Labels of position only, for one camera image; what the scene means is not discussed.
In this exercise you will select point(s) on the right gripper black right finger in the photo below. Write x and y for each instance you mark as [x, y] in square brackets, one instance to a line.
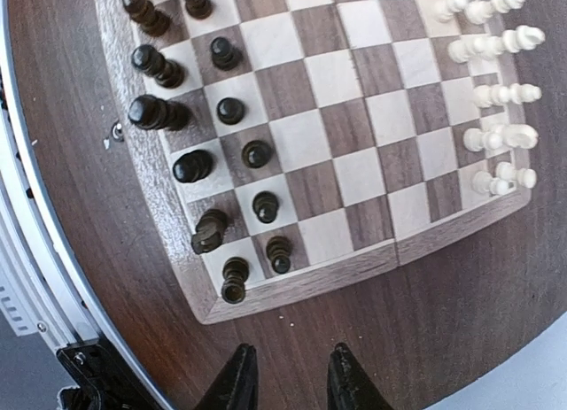
[349, 386]

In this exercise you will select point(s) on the aluminium front rail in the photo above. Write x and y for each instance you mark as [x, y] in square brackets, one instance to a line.
[44, 290]

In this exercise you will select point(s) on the wooden chess board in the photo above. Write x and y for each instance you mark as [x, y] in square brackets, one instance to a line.
[397, 128]

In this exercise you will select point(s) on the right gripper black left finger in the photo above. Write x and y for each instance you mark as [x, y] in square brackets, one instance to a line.
[236, 386]

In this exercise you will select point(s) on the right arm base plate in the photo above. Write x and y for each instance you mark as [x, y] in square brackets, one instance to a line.
[103, 376]

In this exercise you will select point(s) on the black pawn file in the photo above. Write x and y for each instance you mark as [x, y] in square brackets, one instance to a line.
[230, 110]
[256, 154]
[198, 9]
[278, 250]
[224, 54]
[235, 273]

